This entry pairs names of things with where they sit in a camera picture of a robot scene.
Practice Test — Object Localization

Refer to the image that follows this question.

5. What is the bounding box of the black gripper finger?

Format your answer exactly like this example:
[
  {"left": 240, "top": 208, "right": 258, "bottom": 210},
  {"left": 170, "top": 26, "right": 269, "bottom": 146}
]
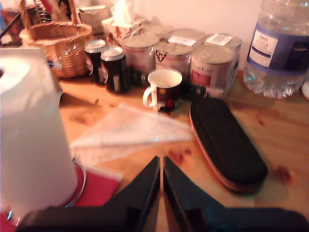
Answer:
[
  {"left": 103, "top": 156, "right": 161, "bottom": 228},
  {"left": 163, "top": 156, "right": 225, "bottom": 231}
]

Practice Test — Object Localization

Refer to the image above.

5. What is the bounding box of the metallic paper towel stand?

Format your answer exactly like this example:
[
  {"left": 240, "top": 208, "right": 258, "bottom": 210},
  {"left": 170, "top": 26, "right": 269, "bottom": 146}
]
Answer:
[{"left": 64, "top": 163, "right": 87, "bottom": 209}]

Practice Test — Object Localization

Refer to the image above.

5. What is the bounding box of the white paper towel roll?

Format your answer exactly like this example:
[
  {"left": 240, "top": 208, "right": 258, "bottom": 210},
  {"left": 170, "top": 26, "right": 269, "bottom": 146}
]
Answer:
[{"left": 0, "top": 48, "right": 79, "bottom": 218}]

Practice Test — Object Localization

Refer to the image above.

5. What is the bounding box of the red paper mat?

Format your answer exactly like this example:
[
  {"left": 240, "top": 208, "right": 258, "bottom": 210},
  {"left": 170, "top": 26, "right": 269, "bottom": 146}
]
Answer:
[{"left": 0, "top": 164, "right": 124, "bottom": 232}]

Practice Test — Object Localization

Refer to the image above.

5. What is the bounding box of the clear plastic sleeve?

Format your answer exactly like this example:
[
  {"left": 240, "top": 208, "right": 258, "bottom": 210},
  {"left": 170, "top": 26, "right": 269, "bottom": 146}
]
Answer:
[{"left": 69, "top": 102, "right": 194, "bottom": 165}]

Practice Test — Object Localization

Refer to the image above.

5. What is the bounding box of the black case with pale trim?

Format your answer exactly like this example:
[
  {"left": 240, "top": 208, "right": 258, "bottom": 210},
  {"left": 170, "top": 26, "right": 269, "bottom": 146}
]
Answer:
[{"left": 189, "top": 96, "right": 268, "bottom": 194}]

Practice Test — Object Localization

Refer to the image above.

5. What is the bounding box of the black Pepsi can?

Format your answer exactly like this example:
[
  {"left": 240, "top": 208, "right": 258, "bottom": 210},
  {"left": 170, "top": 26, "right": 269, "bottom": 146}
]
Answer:
[
  {"left": 84, "top": 39, "right": 108, "bottom": 85},
  {"left": 100, "top": 46, "right": 130, "bottom": 94}
]

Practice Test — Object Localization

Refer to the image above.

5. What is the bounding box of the tin with white lid sticker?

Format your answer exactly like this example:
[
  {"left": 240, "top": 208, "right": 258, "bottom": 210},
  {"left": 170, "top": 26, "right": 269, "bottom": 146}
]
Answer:
[
  {"left": 205, "top": 33, "right": 242, "bottom": 71},
  {"left": 169, "top": 29, "right": 206, "bottom": 47}
]

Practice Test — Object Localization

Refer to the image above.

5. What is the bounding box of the wicker basket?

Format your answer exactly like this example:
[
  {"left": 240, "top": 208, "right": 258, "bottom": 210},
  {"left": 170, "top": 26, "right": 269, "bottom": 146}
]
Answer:
[{"left": 19, "top": 0, "right": 94, "bottom": 78}]

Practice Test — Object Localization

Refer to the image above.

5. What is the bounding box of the large clear water bottle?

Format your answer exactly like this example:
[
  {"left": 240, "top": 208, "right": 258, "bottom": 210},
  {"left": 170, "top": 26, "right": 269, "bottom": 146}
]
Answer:
[{"left": 242, "top": 0, "right": 309, "bottom": 100}]

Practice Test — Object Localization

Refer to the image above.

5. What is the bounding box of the gingerbread print tissue box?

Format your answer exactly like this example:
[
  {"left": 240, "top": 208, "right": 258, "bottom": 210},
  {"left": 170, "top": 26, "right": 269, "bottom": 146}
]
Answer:
[{"left": 100, "top": 0, "right": 148, "bottom": 48}]

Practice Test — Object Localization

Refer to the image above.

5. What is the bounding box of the grey cardboard box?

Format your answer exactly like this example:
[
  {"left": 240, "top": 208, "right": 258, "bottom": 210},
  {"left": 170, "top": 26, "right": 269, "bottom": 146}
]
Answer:
[{"left": 77, "top": 6, "right": 110, "bottom": 34}]

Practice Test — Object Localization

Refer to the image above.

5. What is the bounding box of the dark red white-handled mug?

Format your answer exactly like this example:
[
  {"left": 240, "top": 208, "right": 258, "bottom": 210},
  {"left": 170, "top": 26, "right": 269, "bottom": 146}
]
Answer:
[{"left": 142, "top": 69, "right": 183, "bottom": 114}]

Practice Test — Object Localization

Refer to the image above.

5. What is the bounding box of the small white round camera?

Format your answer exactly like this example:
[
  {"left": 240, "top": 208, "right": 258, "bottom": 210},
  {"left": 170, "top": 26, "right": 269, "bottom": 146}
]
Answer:
[{"left": 301, "top": 81, "right": 309, "bottom": 101}]

